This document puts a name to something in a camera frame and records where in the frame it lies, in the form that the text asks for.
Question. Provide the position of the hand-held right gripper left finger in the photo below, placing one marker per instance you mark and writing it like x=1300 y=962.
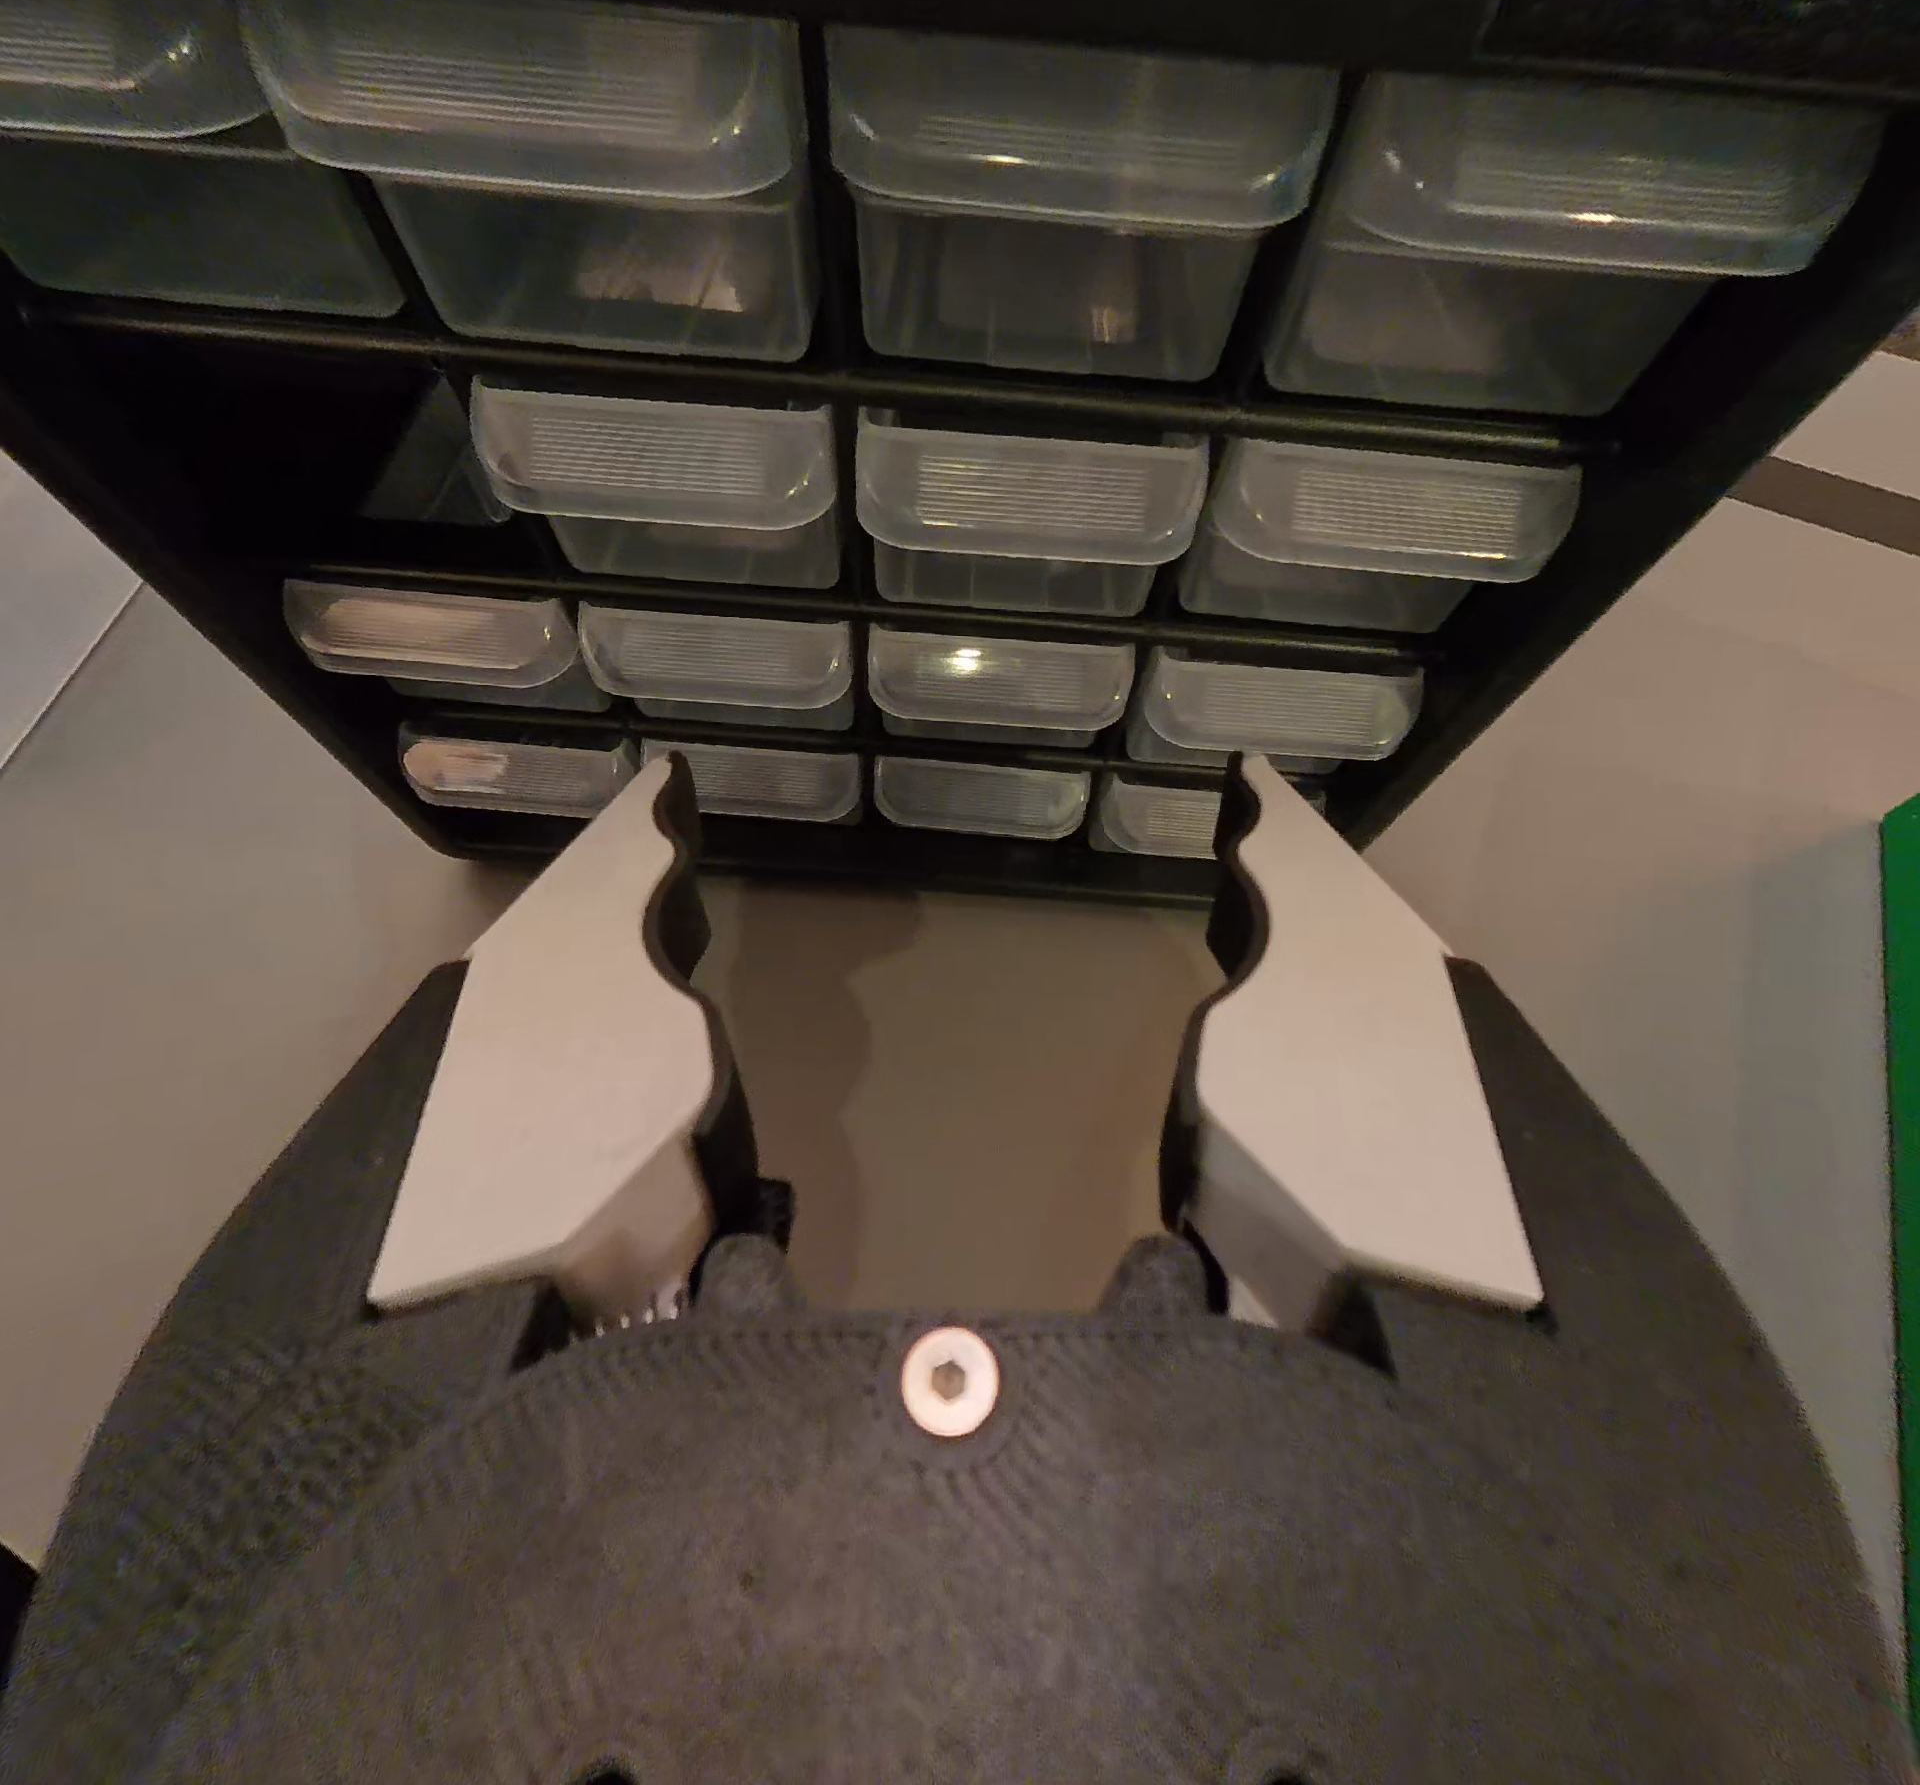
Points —
x=556 y=1065

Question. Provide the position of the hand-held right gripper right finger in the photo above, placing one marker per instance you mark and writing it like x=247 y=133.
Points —
x=1365 y=1065

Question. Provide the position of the green plastic bin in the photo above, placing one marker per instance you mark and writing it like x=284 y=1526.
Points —
x=1901 y=1215

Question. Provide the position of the rows of small clear drawers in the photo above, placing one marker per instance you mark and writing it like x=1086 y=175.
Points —
x=1050 y=211

